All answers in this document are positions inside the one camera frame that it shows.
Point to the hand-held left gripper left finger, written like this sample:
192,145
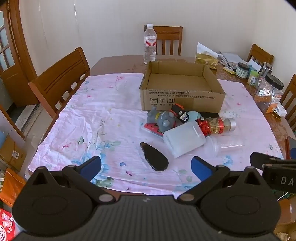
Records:
92,165

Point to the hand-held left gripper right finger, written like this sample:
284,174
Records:
201,169

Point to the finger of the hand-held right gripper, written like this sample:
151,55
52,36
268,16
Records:
256,158

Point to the translucent white plastic container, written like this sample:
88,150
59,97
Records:
182,139

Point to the red wooden block toy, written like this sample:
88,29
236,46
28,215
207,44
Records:
204,127

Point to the black oval case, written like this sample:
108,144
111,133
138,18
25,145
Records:
155,158

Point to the clear bottle of yellow capsules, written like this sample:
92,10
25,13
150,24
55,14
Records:
220,125

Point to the grey rubber animal toy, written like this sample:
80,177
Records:
165,121

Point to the brown cardboard box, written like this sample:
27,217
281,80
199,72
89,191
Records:
185,102

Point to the cardboard box on floor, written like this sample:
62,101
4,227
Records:
288,213
11,153

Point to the orange box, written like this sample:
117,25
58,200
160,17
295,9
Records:
272,108

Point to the light blue bowl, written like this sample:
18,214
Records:
194,115

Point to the small white box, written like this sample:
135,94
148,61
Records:
281,110

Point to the pink floral tablecloth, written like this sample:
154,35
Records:
104,111

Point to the black toy train block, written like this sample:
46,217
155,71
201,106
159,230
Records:
182,114

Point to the red card pack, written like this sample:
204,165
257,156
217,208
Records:
152,128

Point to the large clear jar black lid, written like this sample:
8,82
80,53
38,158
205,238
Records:
268,92

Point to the wooden chair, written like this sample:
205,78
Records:
62,76
171,44
256,54
291,92

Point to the green canister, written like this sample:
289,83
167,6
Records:
253,78

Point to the orange bag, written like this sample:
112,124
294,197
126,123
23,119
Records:
10,187

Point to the clear pen holder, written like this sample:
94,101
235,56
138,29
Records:
266,71

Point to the glass jar with dark lid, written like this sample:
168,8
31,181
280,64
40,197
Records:
242,71

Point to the teal box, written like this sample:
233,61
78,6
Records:
252,68

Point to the yellow notepad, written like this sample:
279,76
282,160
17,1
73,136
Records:
230,70

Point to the pile of black pens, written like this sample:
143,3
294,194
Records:
227,64

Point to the red printed package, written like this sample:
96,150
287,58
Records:
7,226

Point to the white papers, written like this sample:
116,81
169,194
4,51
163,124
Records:
231,56

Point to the gold tissue pack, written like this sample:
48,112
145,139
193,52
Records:
204,59

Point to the wooden door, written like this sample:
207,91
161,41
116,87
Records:
13,78

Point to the clear water bottle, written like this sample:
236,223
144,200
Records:
149,51

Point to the wooden chair back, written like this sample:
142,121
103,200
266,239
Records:
171,44

